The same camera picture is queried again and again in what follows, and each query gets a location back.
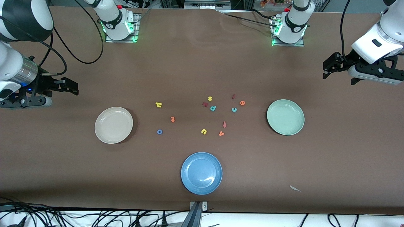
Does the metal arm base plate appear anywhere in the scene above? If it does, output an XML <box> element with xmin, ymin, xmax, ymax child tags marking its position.
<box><xmin>105</xmin><ymin>13</ymin><xmax>141</xmax><ymax>43</ymax></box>
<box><xmin>271</xmin><ymin>17</ymin><xmax>305</xmax><ymax>47</ymax></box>

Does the blue plate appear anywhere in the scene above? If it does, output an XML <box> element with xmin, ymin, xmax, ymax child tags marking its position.
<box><xmin>181</xmin><ymin>152</ymin><xmax>223</xmax><ymax>195</ymax></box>

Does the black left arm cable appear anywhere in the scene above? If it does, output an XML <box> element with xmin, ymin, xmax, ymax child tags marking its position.
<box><xmin>339</xmin><ymin>0</ymin><xmax>353</xmax><ymax>63</ymax></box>

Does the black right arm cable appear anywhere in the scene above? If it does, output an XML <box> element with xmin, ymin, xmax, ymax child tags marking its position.
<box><xmin>0</xmin><ymin>0</ymin><xmax>104</xmax><ymax>77</ymax></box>

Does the black cable tangle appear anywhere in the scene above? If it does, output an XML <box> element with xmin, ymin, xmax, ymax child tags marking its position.
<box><xmin>0</xmin><ymin>197</ymin><xmax>190</xmax><ymax>227</ymax></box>

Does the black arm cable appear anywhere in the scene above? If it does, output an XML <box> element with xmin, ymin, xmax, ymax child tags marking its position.
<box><xmin>339</xmin><ymin>0</ymin><xmax>353</xmax><ymax>63</ymax></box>
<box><xmin>0</xmin><ymin>0</ymin><xmax>104</xmax><ymax>77</ymax></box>

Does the beige plate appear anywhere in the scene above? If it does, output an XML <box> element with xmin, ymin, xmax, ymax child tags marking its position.
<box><xmin>94</xmin><ymin>107</ymin><xmax>134</xmax><ymax>144</ymax></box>

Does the green plate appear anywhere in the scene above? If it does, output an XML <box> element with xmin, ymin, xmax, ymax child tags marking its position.
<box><xmin>267</xmin><ymin>99</ymin><xmax>305</xmax><ymax>136</ymax></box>

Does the black base power cable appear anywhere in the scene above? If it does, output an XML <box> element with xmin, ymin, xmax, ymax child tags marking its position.
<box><xmin>219</xmin><ymin>9</ymin><xmax>276</xmax><ymax>27</ymax></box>

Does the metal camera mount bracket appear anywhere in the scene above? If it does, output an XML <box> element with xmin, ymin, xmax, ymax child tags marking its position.
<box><xmin>181</xmin><ymin>201</ymin><xmax>208</xmax><ymax>227</ymax></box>

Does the grey equipment box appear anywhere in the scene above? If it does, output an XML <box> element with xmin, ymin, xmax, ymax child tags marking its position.
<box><xmin>184</xmin><ymin>0</ymin><xmax>231</xmax><ymax>10</ymax></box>

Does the brown table cover sheet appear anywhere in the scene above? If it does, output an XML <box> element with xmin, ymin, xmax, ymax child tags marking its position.
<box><xmin>0</xmin><ymin>6</ymin><xmax>404</xmax><ymax>215</ymax></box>

